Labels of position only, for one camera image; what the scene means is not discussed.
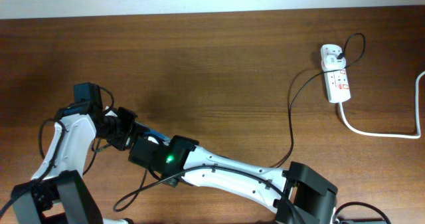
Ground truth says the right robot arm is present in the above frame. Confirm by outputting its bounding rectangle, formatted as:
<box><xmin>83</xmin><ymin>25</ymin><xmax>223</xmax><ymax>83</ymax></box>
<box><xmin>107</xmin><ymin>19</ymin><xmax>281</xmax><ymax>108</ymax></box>
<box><xmin>129</xmin><ymin>136</ymin><xmax>338</xmax><ymax>224</ymax></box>

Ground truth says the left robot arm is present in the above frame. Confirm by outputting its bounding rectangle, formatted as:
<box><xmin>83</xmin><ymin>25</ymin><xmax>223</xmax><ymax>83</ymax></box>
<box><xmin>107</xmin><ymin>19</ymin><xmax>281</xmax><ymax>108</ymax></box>
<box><xmin>10</xmin><ymin>82</ymin><xmax>136</xmax><ymax>223</ymax></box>

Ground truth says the white power strip cord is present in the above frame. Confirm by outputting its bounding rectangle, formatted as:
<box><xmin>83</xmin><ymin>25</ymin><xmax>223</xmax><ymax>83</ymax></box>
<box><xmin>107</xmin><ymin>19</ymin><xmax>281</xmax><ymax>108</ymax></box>
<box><xmin>337</xmin><ymin>70</ymin><xmax>425</xmax><ymax>140</ymax></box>

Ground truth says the blue Samsung Galaxy smartphone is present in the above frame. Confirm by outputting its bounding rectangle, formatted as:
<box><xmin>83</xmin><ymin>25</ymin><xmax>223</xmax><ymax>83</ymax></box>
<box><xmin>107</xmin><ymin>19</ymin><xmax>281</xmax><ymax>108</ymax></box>
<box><xmin>135</xmin><ymin>122</ymin><xmax>171</xmax><ymax>146</ymax></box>

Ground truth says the white power strip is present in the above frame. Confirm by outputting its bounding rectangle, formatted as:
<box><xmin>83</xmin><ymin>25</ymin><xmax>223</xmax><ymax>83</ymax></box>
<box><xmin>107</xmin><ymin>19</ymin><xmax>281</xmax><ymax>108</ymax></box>
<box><xmin>319</xmin><ymin>44</ymin><xmax>352</xmax><ymax>104</ymax></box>

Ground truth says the black USB charging cable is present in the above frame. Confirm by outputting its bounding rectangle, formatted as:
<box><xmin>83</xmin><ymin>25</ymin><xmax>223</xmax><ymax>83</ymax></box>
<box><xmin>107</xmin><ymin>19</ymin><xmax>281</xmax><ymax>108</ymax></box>
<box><xmin>268</xmin><ymin>33</ymin><xmax>366</xmax><ymax>169</ymax></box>

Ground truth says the white USB charger plug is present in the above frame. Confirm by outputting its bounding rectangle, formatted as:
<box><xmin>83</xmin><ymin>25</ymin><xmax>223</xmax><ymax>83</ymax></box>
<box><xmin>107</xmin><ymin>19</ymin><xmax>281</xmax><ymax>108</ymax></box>
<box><xmin>320</xmin><ymin>44</ymin><xmax>347</xmax><ymax>72</ymax></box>

